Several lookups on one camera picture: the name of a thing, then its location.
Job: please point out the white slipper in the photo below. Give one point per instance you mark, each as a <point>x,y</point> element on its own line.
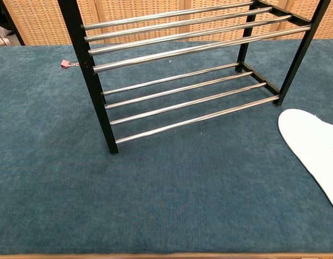
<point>312,140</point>

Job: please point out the blue carpet mat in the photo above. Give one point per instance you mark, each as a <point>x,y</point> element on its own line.
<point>155,202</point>

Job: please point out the black stand leg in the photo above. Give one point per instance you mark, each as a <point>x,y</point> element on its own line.
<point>13,27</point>

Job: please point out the wicker folding screen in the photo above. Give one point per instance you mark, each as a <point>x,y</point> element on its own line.
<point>42,21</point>

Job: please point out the black metal shoe rack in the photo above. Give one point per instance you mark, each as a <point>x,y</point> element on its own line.
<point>75,32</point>

